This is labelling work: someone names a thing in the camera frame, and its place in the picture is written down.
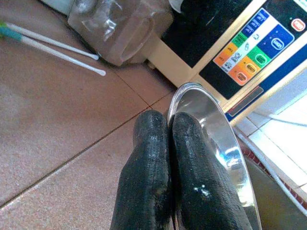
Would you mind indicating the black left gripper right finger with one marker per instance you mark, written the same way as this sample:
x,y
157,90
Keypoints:
x,y
201,191

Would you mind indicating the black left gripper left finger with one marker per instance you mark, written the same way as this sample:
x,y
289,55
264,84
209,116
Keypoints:
x,y
146,179

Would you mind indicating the stainless steel bowl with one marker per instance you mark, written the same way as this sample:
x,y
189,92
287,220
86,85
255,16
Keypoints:
x,y
216,115

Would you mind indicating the white plastic stick green end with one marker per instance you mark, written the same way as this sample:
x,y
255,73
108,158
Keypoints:
x,y
60,43
72,59

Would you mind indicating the clear jar brown powder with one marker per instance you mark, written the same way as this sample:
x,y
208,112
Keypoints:
x,y
124,36

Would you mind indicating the cream water ionizer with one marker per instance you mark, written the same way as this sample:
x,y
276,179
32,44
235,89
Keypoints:
x,y
216,36

